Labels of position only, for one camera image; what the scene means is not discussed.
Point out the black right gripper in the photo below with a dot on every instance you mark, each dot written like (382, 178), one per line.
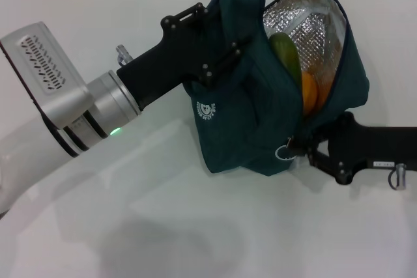
(374, 147)

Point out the green cucumber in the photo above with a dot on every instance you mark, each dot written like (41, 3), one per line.
(286, 56)

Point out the dark teal insulated lunch bag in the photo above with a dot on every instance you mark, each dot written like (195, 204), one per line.
(254, 112)

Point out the orange pear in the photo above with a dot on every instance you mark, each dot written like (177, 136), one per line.
(311, 92)

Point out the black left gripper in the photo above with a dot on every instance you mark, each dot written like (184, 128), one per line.
(169, 60)

